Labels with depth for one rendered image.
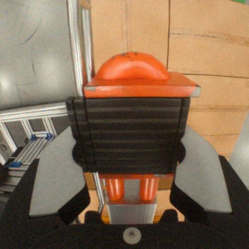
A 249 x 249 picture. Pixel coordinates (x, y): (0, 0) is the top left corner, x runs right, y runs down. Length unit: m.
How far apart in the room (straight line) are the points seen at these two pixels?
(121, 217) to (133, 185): 0.05
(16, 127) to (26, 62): 0.64
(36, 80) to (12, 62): 0.31
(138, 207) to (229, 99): 0.92
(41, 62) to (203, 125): 1.42
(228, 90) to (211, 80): 0.14
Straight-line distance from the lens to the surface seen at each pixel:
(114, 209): 0.20
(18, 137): 1.78
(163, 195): 0.45
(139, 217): 0.22
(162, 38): 0.79
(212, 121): 1.03
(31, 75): 1.61
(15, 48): 1.67
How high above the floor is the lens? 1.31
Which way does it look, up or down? 60 degrees down
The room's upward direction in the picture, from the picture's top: 179 degrees counter-clockwise
